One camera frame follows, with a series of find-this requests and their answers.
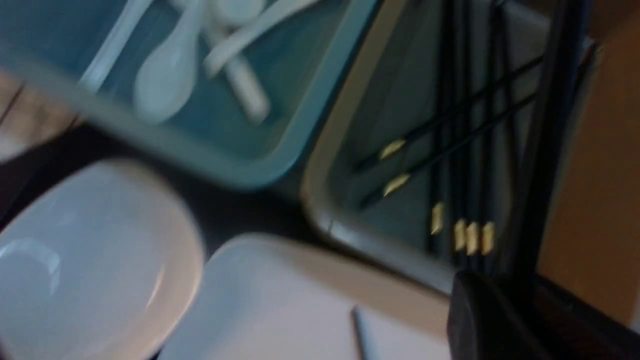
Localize black chopstick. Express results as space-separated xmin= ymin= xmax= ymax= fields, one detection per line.
xmin=350 ymin=305 xmax=380 ymax=360

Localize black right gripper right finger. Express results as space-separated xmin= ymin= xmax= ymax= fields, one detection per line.
xmin=530 ymin=276 xmax=640 ymax=360

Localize small white bowl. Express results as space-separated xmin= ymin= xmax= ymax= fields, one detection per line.
xmin=0 ymin=158 xmax=205 ymax=360

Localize brown plastic bin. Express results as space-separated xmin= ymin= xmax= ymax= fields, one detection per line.
xmin=300 ymin=0 xmax=640 ymax=331

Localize blue plastic bin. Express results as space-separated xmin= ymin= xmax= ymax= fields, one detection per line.
xmin=0 ymin=0 xmax=378 ymax=191

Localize black chopsticks in bin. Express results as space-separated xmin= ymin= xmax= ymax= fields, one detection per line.
xmin=341 ymin=0 xmax=596 ymax=273

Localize large white square plate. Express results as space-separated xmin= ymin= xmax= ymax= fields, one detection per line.
xmin=158 ymin=233 xmax=451 ymax=360

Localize white spoon in bin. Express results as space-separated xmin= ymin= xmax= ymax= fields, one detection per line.
xmin=133 ymin=0 xmax=207 ymax=125

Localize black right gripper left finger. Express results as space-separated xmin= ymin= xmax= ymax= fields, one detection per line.
xmin=446 ymin=270 xmax=561 ymax=360

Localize black plastic tray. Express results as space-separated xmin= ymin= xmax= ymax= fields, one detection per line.
xmin=0 ymin=125 xmax=322 ymax=253

